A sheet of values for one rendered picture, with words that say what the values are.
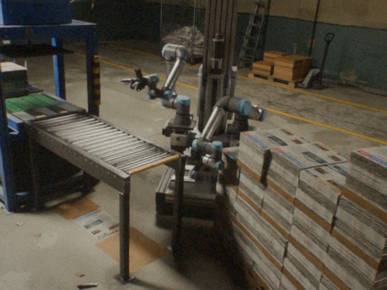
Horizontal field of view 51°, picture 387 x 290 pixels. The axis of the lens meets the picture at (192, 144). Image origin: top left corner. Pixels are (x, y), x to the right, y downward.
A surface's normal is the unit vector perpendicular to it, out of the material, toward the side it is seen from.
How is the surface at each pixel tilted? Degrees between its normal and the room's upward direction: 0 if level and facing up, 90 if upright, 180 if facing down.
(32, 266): 0
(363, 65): 90
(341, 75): 90
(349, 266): 90
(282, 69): 90
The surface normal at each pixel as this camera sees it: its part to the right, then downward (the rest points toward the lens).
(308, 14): -0.69, 0.23
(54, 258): 0.06, -0.93
